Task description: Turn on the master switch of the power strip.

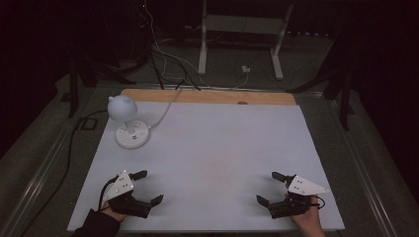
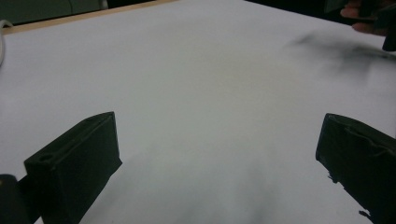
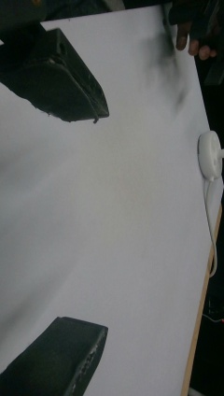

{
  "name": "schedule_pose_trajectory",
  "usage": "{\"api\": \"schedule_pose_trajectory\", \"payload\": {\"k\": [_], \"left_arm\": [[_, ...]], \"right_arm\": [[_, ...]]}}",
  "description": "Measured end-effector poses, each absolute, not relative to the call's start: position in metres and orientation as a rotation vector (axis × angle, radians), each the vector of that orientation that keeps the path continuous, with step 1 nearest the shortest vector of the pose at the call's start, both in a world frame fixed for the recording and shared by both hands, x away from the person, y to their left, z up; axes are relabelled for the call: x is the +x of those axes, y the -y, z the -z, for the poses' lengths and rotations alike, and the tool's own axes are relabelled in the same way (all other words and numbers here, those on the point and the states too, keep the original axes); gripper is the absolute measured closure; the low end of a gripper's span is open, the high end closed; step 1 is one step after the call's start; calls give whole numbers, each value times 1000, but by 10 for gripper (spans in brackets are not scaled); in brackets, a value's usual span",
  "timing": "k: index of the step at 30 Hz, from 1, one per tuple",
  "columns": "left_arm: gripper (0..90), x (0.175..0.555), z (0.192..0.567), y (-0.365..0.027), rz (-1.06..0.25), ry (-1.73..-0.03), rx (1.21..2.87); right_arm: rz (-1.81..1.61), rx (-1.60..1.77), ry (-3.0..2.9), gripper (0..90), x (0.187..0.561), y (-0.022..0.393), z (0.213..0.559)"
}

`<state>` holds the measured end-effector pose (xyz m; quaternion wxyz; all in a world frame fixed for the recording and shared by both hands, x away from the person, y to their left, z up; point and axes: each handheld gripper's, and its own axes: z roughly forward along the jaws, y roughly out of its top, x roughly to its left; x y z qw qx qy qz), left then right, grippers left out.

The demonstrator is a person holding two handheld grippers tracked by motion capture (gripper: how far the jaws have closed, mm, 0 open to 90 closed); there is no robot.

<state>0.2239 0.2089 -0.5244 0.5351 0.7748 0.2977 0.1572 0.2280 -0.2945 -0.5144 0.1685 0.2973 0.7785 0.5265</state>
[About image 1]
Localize black floor cable bundle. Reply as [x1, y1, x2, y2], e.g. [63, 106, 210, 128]
[148, 47, 203, 92]

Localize black stand legs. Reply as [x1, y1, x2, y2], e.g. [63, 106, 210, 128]
[66, 53, 138, 119]
[285, 60, 356, 132]

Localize thin white floor cable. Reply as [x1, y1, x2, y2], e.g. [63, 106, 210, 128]
[143, 0, 250, 91]

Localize white metal stand frame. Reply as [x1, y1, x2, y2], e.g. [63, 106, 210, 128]
[197, 0, 295, 81]

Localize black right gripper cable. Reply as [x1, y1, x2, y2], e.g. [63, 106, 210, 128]
[308, 196, 327, 211]

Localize white table sheet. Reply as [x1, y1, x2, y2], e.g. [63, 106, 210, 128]
[66, 100, 346, 233]

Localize metal floor rail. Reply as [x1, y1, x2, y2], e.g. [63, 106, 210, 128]
[327, 98, 401, 237]
[0, 122, 85, 237]

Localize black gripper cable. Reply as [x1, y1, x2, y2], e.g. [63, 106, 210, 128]
[97, 175, 121, 211]
[308, 196, 327, 211]

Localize white lamp cable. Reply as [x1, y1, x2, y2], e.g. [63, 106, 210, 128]
[146, 88, 183, 129]

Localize long black floor cable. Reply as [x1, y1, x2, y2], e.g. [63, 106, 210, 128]
[19, 109, 110, 237]

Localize black square floor plate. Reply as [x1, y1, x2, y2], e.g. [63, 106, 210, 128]
[80, 117, 99, 131]

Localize person's right hand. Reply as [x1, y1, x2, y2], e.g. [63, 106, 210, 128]
[284, 193, 326, 233]

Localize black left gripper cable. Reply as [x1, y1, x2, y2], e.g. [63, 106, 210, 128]
[97, 175, 121, 211]

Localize person's left hand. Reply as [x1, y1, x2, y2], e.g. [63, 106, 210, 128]
[100, 200, 128, 223]

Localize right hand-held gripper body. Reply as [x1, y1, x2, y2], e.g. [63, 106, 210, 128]
[267, 174, 330, 220]

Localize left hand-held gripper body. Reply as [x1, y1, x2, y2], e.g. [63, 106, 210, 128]
[102, 169, 153, 219]

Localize white round-head desk lamp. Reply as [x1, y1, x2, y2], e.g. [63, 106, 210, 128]
[107, 94, 151, 150]

